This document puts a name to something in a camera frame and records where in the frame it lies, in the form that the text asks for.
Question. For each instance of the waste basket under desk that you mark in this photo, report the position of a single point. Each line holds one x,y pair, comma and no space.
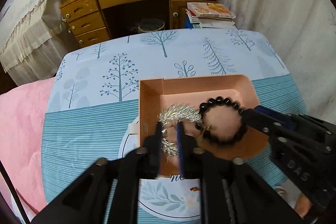
150,25

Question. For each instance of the floral white curtain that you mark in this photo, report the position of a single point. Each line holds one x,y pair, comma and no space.
303,35

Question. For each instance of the cream lace furniture cover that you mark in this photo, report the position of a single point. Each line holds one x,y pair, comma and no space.
34,39

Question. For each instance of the pink jewelry tray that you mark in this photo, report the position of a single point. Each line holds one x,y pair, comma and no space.
158,94

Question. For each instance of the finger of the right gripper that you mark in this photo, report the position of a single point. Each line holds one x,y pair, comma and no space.
250,119
272,116

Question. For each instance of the tree print table cloth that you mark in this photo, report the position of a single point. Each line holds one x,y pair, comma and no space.
95,92

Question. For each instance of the pink blanket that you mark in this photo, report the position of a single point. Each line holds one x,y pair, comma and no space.
23,112

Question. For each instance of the right hand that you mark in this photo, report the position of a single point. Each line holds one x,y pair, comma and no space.
302,204

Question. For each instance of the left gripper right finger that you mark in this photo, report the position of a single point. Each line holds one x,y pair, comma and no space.
187,158

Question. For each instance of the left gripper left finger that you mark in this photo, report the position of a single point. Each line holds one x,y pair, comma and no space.
153,144

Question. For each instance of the stack of books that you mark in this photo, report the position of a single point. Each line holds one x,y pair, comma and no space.
210,15

